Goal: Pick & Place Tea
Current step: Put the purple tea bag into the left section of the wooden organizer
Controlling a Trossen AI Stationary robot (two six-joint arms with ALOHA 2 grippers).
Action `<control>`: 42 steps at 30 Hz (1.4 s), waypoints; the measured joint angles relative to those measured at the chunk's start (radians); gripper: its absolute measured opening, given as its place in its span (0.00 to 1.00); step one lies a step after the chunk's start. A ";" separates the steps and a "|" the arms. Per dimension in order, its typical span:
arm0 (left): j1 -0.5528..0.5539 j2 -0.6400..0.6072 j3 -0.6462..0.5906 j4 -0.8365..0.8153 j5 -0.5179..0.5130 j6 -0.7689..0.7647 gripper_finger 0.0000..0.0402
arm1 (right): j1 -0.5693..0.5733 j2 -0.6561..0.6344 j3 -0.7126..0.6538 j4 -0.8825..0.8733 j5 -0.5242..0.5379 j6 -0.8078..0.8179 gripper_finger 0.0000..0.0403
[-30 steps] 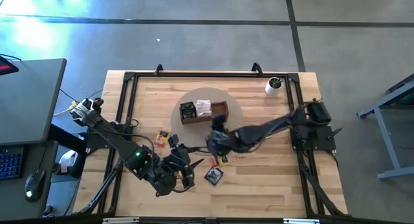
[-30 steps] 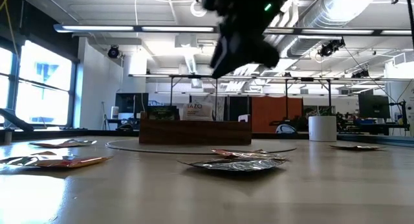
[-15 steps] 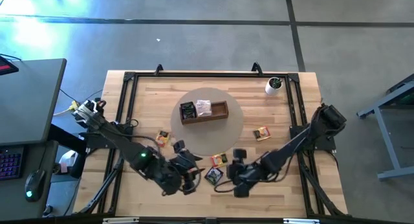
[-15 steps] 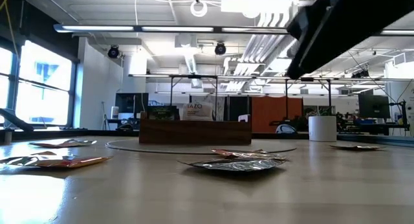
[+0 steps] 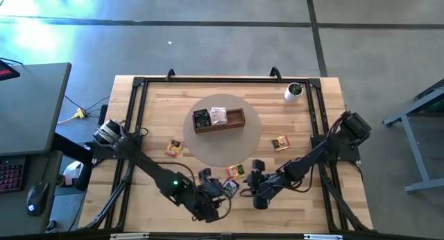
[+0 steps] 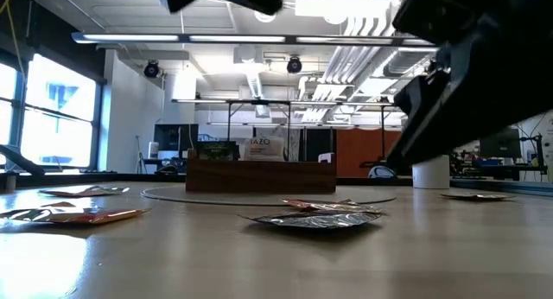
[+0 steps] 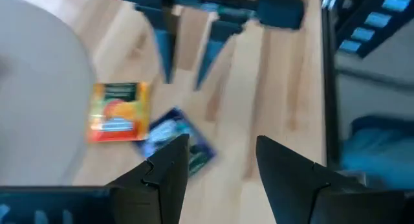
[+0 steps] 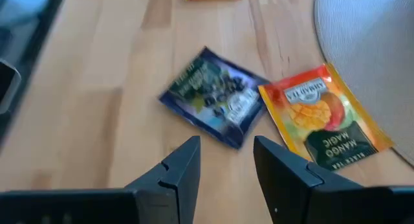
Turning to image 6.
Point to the round grey table mat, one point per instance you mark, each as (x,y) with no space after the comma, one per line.
(216,197)

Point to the black round ceiling spotlight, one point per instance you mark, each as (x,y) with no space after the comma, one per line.
(294,65)
(151,70)

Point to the black cabinet panel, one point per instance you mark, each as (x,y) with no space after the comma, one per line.
(317,139)

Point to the black background rig frame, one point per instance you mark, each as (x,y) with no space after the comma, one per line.
(259,101)

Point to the black desk stand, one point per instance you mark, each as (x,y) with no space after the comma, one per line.
(539,152)

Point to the wooden tea organiser box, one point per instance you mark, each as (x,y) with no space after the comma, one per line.
(259,178)

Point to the white ventilation duct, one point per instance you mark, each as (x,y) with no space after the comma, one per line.
(255,83)

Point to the dark slanted strut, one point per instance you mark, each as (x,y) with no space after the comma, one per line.
(19,160)

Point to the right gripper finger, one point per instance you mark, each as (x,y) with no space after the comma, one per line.
(425,91)
(466,122)

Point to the large bright window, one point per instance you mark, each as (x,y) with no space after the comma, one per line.
(60,96)

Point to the yellow red mango tea packet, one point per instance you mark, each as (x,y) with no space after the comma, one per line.
(78,216)
(475,197)
(86,192)
(328,205)

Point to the dark blue blackcurrant tea packet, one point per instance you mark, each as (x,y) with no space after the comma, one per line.
(216,151)
(311,221)

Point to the overhead strip light bar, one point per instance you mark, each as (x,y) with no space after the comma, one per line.
(237,38)

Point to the white canister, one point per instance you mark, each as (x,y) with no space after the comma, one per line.
(153,150)

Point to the blue white round object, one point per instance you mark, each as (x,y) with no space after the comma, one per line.
(380,173)

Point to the orange partition panel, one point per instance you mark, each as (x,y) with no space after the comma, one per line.
(358,148)

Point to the white potted plant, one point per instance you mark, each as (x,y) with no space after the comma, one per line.
(430,173)

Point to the narrow bright window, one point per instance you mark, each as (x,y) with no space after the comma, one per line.
(6,117)

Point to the black computer monitor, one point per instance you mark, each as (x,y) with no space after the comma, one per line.
(505,150)
(175,137)

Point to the cluttered background desk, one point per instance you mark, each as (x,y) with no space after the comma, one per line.
(497,169)

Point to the black aluminium table frame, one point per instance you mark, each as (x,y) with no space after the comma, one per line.
(129,178)

